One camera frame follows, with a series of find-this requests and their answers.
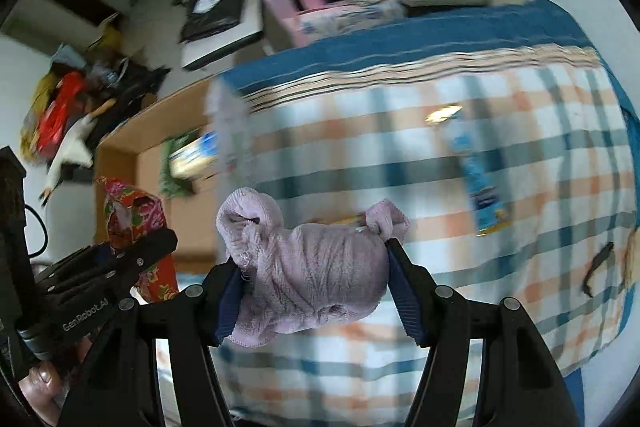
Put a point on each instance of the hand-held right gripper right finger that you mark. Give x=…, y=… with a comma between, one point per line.
x=406, y=302

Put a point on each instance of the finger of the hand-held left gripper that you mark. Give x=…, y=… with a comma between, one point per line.
x=75, y=262
x=145, y=252

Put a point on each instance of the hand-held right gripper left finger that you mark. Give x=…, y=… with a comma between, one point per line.
x=227, y=307

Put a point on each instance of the red floral cloth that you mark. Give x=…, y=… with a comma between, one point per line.
x=137, y=217

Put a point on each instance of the purple towel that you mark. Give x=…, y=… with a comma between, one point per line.
x=310, y=272

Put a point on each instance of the person's left hand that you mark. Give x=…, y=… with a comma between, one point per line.
x=42, y=382

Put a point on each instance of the green cloth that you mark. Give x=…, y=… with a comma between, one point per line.
x=172, y=177

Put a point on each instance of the cardboard box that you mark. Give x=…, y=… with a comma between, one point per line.
x=145, y=147

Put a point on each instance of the blue and yellow box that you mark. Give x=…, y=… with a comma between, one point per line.
x=197, y=154

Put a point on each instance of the white goose toy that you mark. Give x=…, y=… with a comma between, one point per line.
x=70, y=147

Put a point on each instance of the plaid blanket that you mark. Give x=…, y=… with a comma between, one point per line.
x=400, y=167

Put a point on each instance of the blue snack packet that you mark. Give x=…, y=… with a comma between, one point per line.
x=480, y=177

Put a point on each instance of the red plastic bag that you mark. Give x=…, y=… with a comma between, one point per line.
x=57, y=112

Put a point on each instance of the white translucent plastic bag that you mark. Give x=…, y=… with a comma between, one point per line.
x=230, y=127

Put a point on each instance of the black backpack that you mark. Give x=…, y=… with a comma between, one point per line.
x=130, y=92

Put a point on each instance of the black plastic bag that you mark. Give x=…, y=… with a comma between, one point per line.
x=212, y=4

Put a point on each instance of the blue striped bed sheet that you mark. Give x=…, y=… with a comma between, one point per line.
x=400, y=37

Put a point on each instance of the pink stool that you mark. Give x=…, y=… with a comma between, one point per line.
x=300, y=12

